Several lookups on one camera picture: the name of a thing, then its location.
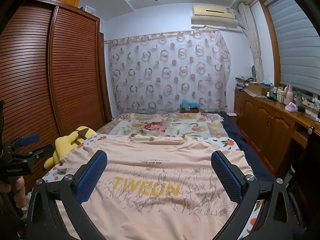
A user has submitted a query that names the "small box with blue cloth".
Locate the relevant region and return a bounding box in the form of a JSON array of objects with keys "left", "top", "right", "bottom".
[{"left": 180, "top": 99, "right": 199, "bottom": 114}]

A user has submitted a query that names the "wooden window frame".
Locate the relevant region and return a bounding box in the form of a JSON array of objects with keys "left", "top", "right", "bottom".
[{"left": 259, "top": 0, "right": 284, "bottom": 87}]

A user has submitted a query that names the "clear plastic storage box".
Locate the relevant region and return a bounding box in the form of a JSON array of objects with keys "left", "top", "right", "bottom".
[{"left": 79, "top": 5, "right": 97, "bottom": 14}]

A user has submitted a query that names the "circle patterned curtain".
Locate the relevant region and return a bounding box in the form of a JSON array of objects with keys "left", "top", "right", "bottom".
[{"left": 109, "top": 29, "right": 232, "bottom": 114}]

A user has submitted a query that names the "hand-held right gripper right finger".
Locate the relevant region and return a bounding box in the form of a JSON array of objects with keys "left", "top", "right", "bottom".
[{"left": 211, "top": 150, "right": 294, "bottom": 240}]

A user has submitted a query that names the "pale pink t-shirt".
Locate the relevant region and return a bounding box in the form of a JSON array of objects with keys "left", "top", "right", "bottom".
[{"left": 60, "top": 134, "right": 254, "bottom": 240}]

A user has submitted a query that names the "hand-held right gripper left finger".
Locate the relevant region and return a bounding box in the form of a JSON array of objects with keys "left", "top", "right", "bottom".
[{"left": 26, "top": 150, "right": 108, "bottom": 240}]

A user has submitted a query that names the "orange fruit print blanket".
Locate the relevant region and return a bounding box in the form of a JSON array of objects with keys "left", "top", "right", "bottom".
[{"left": 41, "top": 134, "right": 265, "bottom": 235}]

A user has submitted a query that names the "yellow plush toy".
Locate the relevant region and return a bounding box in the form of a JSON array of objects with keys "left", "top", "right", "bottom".
[{"left": 44, "top": 127, "right": 97, "bottom": 169}]

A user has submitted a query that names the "cream tied curtain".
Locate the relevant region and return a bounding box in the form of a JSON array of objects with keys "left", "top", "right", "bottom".
[{"left": 237, "top": 2, "right": 265, "bottom": 84}]

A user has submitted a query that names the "dark blue bed sheet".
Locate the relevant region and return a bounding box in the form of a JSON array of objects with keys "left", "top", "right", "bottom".
[{"left": 220, "top": 114, "right": 275, "bottom": 180}]

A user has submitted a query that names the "grey window blind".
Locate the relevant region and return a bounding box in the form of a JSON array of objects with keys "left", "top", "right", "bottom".
[{"left": 264, "top": 0, "right": 320, "bottom": 97}]

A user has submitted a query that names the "cream air conditioner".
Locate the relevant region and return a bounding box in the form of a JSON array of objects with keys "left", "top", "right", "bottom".
[{"left": 190, "top": 4, "right": 239, "bottom": 29}]

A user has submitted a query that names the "wooden sideboard cabinet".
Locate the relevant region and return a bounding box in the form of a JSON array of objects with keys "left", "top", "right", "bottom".
[{"left": 234, "top": 90, "right": 320, "bottom": 178}]

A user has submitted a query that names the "floral blanket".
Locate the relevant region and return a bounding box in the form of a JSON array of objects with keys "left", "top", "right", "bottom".
[{"left": 96, "top": 112, "right": 228, "bottom": 140}]

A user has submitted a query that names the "pile of patterned cloths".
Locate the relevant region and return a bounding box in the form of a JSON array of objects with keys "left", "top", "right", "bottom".
[{"left": 235, "top": 76, "right": 253, "bottom": 90}]

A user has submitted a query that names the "cardboard box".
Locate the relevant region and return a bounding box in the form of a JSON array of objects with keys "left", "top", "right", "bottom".
[{"left": 246, "top": 82, "right": 272, "bottom": 97}]

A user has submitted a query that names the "person's left hand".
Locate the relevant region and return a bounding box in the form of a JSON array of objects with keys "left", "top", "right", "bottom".
[{"left": 0, "top": 176, "right": 27, "bottom": 205}]

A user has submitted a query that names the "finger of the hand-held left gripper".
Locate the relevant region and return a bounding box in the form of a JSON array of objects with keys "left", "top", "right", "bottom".
[
  {"left": 4, "top": 134, "right": 40, "bottom": 150},
  {"left": 22, "top": 144, "right": 54, "bottom": 160}
]

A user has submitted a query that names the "wooden louvred wardrobe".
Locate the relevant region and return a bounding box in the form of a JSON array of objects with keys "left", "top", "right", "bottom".
[{"left": 0, "top": 0, "right": 112, "bottom": 193}]

